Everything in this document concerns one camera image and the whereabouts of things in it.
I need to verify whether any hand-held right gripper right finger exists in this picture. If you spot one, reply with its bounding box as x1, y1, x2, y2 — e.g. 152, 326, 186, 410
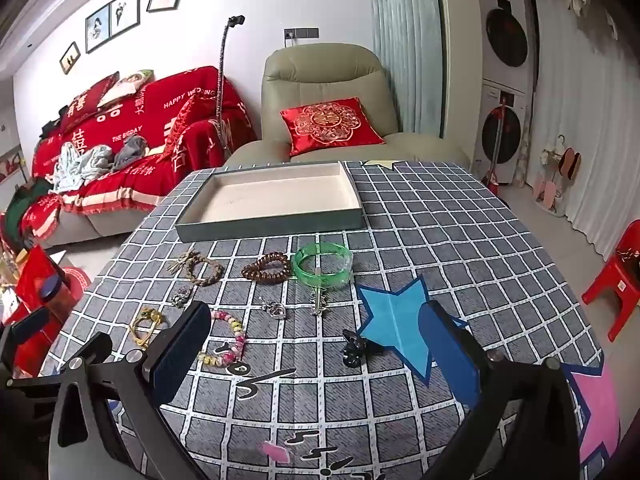
419, 301, 582, 480

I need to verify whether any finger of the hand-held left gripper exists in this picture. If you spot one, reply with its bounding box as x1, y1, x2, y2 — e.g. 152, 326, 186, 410
0, 307, 52, 361
41, 277, 67, 305

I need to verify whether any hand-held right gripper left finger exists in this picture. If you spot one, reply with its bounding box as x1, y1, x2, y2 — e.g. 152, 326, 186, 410
6, 300, 212, 480

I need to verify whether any braided rope bracelet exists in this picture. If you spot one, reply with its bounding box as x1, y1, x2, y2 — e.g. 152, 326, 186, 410
169, 250, 224, 287

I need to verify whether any black hair claw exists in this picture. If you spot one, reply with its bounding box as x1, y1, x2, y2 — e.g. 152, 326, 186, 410
341, 329, 385, 369

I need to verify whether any silver heart pendant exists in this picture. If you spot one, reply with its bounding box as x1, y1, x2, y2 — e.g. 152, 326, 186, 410
259, 297, 289, 322

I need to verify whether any green translucent bangle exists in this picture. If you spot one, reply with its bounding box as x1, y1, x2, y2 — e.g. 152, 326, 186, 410
292, 242, 354, 289

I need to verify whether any grey jewelry tray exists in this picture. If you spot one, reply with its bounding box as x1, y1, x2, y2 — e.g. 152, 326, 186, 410
175, 160, 366, 244

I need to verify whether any red gift box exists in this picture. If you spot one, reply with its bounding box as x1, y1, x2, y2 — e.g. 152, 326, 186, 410
12, 245, 83, 378

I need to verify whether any grey checked tablecloth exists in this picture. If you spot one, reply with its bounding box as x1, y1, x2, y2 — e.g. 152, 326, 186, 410
39, 160, 621, 480

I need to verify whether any pile of grey clothes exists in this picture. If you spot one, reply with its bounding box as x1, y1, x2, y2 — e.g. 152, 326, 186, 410
49, 139, 152, 194

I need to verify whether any red plastic stool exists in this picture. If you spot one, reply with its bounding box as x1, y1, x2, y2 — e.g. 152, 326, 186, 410
581, 220, 640, 343

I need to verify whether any red mop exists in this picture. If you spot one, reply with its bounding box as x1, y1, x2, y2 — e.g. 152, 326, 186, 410
481, 94, 508, 198

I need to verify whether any sofa with red blanket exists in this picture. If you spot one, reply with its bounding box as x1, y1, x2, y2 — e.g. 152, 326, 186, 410
20, 65, 260, 250

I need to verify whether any slipper rack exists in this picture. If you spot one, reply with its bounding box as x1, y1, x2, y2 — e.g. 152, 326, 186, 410
531, 135, 584, 219

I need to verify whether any red fringed pillow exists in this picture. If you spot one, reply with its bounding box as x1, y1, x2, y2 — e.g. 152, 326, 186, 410
162, 91, 221, 158

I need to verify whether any white washing machine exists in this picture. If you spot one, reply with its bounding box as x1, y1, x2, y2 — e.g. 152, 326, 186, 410
474, 80, 530, 187
481, 0, 531, 92

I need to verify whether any small framed photo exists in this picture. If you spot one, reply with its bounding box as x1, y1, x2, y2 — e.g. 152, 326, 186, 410
59, 41, 81, 75

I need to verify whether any red embroidered cushion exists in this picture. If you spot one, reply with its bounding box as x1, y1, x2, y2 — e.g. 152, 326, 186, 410
279, 97, 387, 157

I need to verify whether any gooseneck phone stand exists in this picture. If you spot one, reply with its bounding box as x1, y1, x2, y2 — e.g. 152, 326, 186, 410
215, 14, 247, 157

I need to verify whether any large framed photo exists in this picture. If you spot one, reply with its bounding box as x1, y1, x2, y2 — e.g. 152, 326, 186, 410
84, 0, 142, 55

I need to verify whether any white sheer curtain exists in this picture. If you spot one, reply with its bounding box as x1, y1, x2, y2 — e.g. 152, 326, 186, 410
529, 0, 640, 261

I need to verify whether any beige recliner armchair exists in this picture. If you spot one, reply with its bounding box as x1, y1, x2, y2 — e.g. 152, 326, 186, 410
224, 42, 472, 172

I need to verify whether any pale green curtain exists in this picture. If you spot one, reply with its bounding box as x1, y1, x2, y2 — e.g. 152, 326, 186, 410
364, 0, 445, 138

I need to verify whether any pastel bead bracelet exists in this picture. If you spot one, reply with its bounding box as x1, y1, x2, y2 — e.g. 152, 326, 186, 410
196, 309, 247, 369

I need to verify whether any brown spiral hair tie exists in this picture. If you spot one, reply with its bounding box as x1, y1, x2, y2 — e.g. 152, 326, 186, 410
241, 252, 294, 284

